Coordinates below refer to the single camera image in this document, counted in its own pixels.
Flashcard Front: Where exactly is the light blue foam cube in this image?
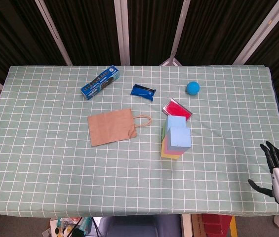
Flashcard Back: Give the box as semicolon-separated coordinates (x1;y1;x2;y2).
166;126;192;152
166;115;187;134

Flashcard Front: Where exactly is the pink foam cube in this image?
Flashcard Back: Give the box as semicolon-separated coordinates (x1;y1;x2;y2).
162;137;186;156

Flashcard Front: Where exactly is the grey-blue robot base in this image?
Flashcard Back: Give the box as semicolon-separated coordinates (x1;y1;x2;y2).
99;214;182;237

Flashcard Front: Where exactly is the yellow strip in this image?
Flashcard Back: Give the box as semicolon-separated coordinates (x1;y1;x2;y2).
229;215;238;237

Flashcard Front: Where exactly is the red box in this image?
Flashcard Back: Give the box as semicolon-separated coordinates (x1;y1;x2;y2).
201;213;233;235

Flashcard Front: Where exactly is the brown cardboard box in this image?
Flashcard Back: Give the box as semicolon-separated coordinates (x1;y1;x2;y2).
191;213;204;237

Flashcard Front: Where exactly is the white table leg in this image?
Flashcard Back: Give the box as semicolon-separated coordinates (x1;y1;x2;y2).
180;213;194;237

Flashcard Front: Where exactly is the yellow foam cube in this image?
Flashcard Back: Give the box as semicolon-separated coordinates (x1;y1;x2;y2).
160;147;184;161

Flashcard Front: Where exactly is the red rectangular tin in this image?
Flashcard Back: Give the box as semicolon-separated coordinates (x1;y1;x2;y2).
162;98;193;121

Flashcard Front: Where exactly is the blue ball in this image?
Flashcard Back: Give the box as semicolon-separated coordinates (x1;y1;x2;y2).
185;80;201;96

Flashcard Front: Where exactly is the blue snack packet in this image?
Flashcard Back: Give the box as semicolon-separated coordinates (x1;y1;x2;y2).
130;83;157;102

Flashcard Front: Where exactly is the brown paper bag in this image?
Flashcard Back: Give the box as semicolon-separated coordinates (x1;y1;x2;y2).
87;108;153;147

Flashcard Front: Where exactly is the blue cookie box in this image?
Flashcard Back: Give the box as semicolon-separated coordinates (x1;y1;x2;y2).
80;65;120;101

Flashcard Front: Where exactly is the colourful printed package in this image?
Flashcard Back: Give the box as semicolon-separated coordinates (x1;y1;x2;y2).
55;217;92;237

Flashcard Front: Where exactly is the green checked tablecloth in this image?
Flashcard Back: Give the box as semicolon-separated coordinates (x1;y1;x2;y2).
0;65;279;219

